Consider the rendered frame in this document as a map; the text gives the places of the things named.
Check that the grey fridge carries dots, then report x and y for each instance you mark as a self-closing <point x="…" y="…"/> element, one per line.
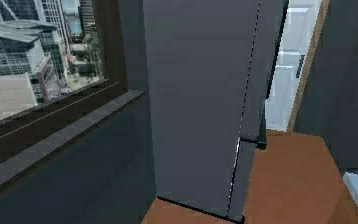
<point x="197" y="106"/>

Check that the white room door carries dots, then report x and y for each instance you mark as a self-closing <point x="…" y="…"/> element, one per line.
<point x="287" y="66"/>

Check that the dark framed window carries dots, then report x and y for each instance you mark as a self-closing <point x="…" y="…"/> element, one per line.
<point x="43" y="60"/>

